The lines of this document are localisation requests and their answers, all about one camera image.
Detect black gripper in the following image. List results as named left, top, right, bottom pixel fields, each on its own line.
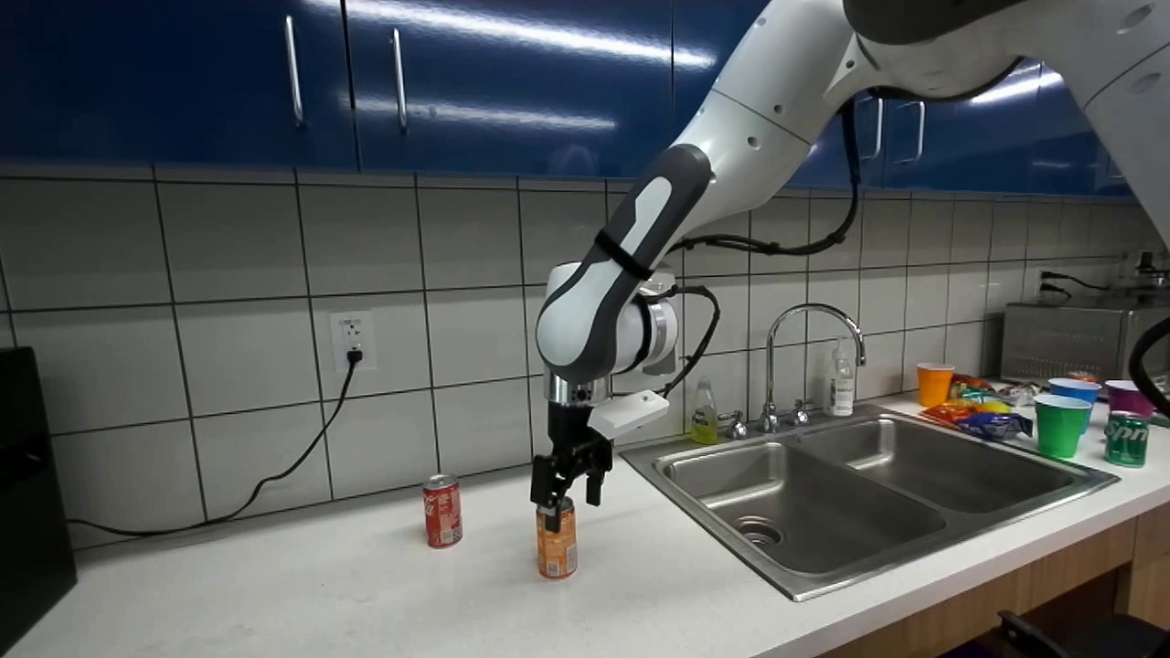
left=531, top=406, right=615, bottom=534

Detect orange soda can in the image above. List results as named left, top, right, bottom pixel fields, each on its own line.
left=539, top=511, right=579, bottom=581

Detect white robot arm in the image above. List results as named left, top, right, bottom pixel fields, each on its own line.
left=531, top=0, right=1170, bottom=516

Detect red soda can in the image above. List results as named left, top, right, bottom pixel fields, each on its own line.
left=423, top=473, right=462, bottom=547

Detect stainless steel double sink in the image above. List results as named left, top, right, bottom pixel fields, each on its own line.
left=629, top=412, right=1110, bottom=601

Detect green soda can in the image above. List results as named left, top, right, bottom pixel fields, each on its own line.
left=1105, top=408, right=1149, bottom=469

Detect green dish soap bottle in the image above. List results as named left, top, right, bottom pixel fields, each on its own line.
left=687, top=379, right=720, bottom=445

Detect chrome gooseneck faucet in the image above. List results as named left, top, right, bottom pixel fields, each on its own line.
left=729, top=300, right=866, bottom=438

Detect clear hand soap bottle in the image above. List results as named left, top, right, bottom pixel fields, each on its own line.
left=829, top=349, right=857, bottom=418

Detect orange plastic cup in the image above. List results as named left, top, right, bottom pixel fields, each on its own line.
left=916, top=366, right=955, bottom=406

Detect colourful snack bags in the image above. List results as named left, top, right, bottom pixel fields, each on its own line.
left=926, top=375, right=1032, bottom=443

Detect grey box appliance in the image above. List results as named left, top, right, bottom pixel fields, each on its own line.
left=1000, top=305, right=1165, bottom=379

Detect green plastic cup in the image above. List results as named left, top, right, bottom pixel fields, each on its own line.
left=1036, top=394, right=1094, bottom=456

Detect blue plastic bowl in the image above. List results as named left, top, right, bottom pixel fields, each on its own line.
left=1047, top=375, right=1099, bottom=406

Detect black appliance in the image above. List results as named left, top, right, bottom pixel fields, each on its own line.
left=0, top=349, right=77, bottom=655

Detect purple plastic bowl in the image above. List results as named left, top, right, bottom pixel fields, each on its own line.
left=1105, top=379, right=1154, bottom=418

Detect blue upper cabinets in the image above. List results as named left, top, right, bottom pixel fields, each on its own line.
left=0, top=0, right=1137, bottom=198

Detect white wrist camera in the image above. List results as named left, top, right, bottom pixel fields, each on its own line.
left=590, top=393, right=668, bottom=438

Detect black power cable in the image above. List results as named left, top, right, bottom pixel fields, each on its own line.
left=61, top=349, right=364, bottom=542

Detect white wall outlet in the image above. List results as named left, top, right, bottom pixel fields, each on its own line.
left=328, top=311, right=375, bottom=372

